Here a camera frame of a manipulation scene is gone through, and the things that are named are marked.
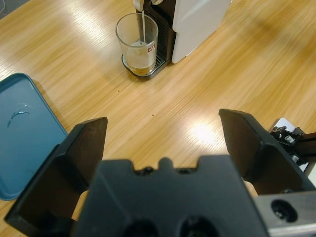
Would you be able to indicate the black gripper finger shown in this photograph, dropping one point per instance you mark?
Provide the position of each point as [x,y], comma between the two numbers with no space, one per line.
[266,160]
[61,172]

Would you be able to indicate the clear drinking glass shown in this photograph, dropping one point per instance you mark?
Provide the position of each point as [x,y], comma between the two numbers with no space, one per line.
[137,56]

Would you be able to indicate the white capsule coffee machine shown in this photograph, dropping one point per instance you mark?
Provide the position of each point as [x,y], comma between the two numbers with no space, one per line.
[192,24]

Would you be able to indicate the teal plastic tray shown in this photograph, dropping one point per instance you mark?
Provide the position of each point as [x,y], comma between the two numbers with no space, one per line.
[24,135]

